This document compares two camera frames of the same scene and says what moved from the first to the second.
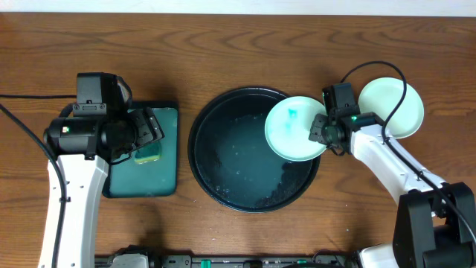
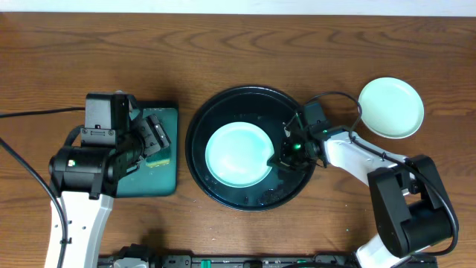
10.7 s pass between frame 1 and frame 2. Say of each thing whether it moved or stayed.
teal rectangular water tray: stayed
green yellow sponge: moved
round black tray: stayed
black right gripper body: moved
